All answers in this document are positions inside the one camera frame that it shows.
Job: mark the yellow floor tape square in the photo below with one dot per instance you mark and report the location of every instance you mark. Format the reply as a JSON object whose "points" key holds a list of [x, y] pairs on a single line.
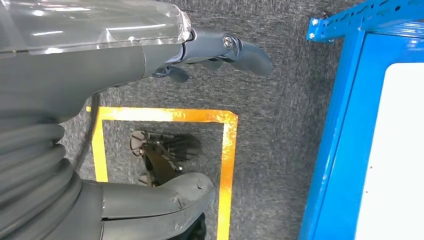
{"points": [[228, 165]]}

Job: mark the blue metal shelf rack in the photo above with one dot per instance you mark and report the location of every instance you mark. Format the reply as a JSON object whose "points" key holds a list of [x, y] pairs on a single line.
{"points": [[341, 132]]}

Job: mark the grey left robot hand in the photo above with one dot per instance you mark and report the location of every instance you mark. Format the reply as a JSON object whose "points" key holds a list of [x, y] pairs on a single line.
{"points": [[66, 73]]}

